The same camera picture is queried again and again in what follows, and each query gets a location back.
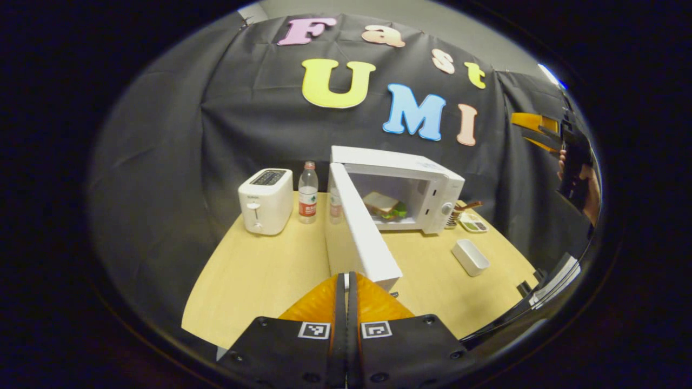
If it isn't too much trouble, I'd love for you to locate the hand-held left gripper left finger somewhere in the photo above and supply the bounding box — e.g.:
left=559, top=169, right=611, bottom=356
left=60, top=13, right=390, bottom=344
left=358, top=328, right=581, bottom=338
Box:
left=215, top=272, right=347, bottom=389

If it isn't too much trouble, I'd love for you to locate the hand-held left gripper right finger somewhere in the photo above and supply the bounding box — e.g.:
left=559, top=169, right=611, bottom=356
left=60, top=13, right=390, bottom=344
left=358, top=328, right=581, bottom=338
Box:
left=348, top=271, right=477, bottom=389

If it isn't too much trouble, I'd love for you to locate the clear water bottle red label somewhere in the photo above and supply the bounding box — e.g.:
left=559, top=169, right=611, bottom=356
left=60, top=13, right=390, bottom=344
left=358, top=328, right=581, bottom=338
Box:
left=297, top=160, right=320, bottom=225

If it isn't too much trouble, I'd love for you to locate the white rectangular food tray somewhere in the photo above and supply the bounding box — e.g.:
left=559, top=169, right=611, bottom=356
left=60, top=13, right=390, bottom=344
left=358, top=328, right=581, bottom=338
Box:
left=451, top=238, right=491, bottom=278

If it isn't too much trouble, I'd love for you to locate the white toaster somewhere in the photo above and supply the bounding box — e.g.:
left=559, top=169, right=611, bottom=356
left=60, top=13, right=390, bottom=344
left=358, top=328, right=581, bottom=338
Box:
left=237, top=168, right=294, bottom=236

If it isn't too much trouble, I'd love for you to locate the white divided condiment dish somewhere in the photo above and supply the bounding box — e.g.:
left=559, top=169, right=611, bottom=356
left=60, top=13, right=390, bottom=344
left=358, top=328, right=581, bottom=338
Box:
left=458, top=210, right=489, bottom=234

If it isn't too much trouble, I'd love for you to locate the toast sandwich with lettuce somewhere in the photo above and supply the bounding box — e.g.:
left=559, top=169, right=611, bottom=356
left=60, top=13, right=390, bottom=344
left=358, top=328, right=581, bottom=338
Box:
left=363, top=191, right=408, bottom=222

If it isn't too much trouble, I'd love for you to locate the white microwave oven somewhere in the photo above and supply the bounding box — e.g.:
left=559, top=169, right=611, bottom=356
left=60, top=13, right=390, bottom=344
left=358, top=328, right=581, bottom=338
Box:
left=324, top=145, right=466, bottom=293

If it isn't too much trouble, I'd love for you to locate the small ceiling light panel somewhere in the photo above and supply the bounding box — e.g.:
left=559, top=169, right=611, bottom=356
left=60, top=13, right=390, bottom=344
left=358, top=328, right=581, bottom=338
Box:
left=537, top=63, right=567, bottom=90

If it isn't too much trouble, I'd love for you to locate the black backdrop cloth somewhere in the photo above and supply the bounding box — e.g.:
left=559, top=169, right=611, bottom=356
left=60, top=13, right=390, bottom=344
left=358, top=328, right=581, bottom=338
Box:
left=89, top=12, right=595, bottom=346

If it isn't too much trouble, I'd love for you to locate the white cloth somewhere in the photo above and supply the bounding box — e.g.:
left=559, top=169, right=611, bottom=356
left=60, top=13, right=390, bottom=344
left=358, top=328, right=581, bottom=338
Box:
left=529, top=259, right=582, bottom=310

